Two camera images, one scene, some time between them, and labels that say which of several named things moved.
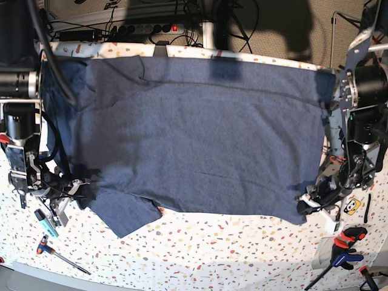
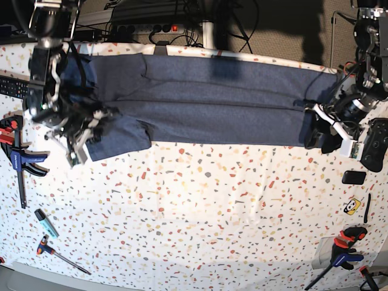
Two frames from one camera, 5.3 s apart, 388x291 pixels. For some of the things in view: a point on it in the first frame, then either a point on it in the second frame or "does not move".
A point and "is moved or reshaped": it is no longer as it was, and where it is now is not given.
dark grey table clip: (160, 50) does not move
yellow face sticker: (352, 207) does not move
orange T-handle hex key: (42, 247) does not move
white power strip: (174, 28) does not move
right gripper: (327, 195) -> (316, 128)
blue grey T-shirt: (149, 134) is moved or reshaped
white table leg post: (208, 35) does not move
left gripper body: (57, 189) -> (74, 133)
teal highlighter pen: (46, 222) does not move
